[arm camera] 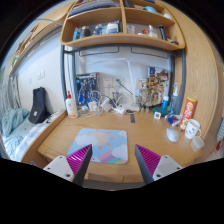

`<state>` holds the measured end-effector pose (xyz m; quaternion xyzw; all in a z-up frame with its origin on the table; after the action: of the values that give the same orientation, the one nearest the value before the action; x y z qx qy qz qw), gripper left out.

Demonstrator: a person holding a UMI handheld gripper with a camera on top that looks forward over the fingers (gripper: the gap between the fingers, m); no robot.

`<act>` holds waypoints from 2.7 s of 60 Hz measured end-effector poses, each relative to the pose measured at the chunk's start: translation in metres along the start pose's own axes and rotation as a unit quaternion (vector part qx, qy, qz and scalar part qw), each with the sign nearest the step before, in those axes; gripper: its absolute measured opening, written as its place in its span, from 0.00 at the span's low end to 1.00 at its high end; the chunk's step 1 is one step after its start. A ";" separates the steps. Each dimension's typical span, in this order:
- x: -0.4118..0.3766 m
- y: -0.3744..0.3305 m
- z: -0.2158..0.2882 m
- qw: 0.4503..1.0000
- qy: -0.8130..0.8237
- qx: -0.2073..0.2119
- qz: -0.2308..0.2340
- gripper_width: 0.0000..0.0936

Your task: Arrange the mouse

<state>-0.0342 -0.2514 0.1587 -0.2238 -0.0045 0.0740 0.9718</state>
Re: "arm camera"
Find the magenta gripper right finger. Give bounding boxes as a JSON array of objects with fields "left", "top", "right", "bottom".
[{"left": 135, "top": 144, "right": 161, "bottom": 184}]

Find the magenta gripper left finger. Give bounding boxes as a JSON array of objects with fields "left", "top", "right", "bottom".
[{"left": 66, "top": 145, "right": 92, "bottom": 186}]

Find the white computer mouse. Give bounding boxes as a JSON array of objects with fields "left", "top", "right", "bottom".
[{"left": 166, "top": 128, "right": 179, "bottom": 142}]

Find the pastel patterned mouse pad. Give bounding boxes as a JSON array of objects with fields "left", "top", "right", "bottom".
[{"left": 67, "top": 128, "right": 128, "bottom": 164}]

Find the small white clock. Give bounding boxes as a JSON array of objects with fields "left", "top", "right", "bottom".
[{"left": 154, "top": 112, "right": 161, "bottom": 119}]

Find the clear plastic cup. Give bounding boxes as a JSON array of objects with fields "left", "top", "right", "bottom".
[{"left": 191, "top": 136, "right": 204, "bottom": 152}]

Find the white mug with print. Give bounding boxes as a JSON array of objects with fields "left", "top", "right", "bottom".
[{"left": 185, "top": 119, "right": 202, "bottom": 139}]

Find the white desk lamp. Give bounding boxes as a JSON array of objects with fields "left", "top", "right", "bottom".
[{"left": 93, "top": 58, "right": 139, "bottom": 111}]

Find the white power strip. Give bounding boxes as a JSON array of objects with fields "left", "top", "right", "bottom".
[{"left": 113, "top": 106, "right": 126, "bottom": 115}]

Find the white bottle red cap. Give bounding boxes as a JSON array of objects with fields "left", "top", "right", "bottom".
[{"left": 66, "top": 92, "right": 78, "bottom": 118}]

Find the black backpack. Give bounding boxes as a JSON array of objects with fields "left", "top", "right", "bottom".
[{"left": 29, "top": 87, "right": 50, "bottom": 124}]

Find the red chips can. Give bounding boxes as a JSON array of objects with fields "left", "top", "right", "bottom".
[{"left": 179, "top": 97, "right": 197, "bottom": 130}]

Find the robot model figure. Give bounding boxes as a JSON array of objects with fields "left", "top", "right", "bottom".
[{"left": 139, "top": 79, "right": 160, "bottom": 112}]

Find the blue spray bottle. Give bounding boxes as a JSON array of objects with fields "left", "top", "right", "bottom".
[{"left": 171, "top": 83, "right": 179, "bottom": 114}]

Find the bed with blue bedding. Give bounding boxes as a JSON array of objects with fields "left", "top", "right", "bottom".
[{"left": 3, "top": 109, "right": 64, "bottom": 162}]

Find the blue robot model box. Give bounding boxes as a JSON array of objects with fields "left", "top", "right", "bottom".
[{"left": 76, "top": 72, "right": 100, "bottom": 106}]

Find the wooden wall shelf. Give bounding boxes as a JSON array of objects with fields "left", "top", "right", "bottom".
[{"left": 60, "top": 0, "right": 185, "bottom": 51}]

